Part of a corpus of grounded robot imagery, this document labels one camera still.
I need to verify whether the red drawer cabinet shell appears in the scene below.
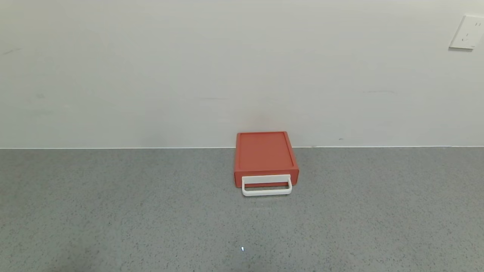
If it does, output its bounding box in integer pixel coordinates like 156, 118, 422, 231
234, 131, 300, 189

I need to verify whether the white wall socket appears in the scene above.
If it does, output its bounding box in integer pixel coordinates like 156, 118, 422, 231
449, 15, 484, 50

